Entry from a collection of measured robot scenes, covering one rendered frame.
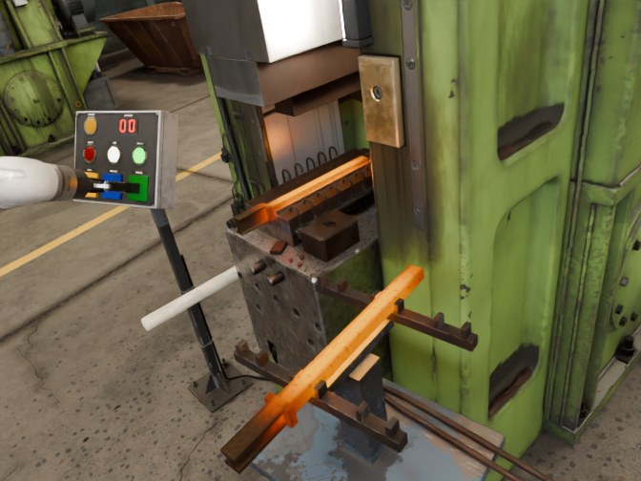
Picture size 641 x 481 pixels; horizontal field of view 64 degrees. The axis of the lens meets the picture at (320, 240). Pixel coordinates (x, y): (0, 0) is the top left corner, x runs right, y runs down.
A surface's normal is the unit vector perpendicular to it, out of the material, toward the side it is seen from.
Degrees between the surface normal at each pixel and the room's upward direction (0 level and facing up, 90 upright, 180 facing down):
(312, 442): 0
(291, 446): 0
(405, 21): 90
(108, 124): 60
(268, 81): 90
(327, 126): 90
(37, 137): 90
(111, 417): 0
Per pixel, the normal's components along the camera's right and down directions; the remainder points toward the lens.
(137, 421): -0.14, -0.84
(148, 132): -0.42, 0.04
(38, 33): 0.66, 0.11
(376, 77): -0.74, 0.44
